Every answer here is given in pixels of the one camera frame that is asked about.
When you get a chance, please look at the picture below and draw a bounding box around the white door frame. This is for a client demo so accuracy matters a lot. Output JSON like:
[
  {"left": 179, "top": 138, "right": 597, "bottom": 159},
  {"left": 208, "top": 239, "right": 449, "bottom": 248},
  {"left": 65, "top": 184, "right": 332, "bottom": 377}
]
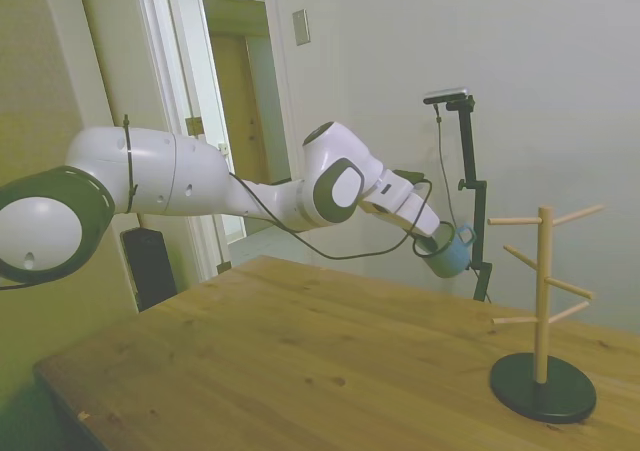
[{"left": 130, "top": 0, "right": 297, "bottom": 283}]

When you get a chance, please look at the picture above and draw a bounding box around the grey wall switch plate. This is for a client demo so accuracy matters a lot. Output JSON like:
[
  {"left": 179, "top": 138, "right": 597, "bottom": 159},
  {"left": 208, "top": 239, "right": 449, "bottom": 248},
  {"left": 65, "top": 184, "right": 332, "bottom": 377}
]
[{"left": 291, "top": 8, "right": 313, "bottom": 48}]

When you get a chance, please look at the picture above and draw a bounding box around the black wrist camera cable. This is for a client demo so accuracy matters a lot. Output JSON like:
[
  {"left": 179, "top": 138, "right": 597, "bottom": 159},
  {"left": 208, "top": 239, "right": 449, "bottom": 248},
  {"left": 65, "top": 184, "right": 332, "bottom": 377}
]
[{"left": 227, "top": 169, "right": 434, "bottom": 263}]

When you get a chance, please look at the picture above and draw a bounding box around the black exterior camera cable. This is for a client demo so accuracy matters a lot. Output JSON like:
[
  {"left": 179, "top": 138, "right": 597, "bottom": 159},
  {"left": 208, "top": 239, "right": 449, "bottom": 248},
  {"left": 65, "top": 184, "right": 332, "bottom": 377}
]
[{"left": 433, "top": 102, "right": 476, "bottom": 273}]

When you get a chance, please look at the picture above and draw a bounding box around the grey exterior camera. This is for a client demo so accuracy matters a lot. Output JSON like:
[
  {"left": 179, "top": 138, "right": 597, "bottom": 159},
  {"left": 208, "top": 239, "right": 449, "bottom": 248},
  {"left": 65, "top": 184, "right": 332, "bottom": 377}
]
[{"left": 423, "top": 86, "right": 473, "bottom": 106}]

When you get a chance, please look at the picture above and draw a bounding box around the black box speaker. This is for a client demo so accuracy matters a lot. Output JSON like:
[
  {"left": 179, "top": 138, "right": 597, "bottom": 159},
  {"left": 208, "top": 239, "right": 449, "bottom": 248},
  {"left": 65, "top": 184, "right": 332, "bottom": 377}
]
[{"left": 119, "top": 226, "right": 179, "bottom": 314}]

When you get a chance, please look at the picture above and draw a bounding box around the black camera stand pole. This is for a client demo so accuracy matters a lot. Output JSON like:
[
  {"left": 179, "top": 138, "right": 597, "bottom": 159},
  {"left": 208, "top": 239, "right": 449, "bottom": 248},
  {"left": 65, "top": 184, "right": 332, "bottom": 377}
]
[{"left": 443, "top": 95, "right": 494, "bottom": 304}]

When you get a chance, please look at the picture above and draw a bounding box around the wooden mug tree black base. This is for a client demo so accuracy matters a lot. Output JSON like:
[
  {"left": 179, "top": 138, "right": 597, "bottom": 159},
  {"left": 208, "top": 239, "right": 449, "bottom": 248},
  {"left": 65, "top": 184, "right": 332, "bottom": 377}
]
[{"left": 486, "top": 204, "right": 599, "bottom": 425}]

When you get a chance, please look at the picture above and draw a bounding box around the brown wooden door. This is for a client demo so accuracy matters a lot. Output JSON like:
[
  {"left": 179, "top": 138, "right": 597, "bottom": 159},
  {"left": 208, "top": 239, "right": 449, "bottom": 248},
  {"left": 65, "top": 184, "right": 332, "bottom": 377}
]
[{"left": 210, "top": 34, "right": 272, "bottom": 186}]

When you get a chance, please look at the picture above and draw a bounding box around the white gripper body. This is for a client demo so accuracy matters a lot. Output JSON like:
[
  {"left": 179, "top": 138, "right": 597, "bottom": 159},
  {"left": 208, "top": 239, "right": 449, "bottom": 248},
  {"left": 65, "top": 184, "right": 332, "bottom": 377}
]
[{"left": 361, "top": 184, "right": 443, "bottom": 239}]

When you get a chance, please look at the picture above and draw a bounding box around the teal enamel mug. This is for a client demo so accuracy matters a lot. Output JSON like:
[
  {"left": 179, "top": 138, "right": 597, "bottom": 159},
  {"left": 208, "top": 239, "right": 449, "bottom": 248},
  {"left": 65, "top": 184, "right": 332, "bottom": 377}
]
[{"left": 413, "top": 222, "right": 477, "bottom": 280}]

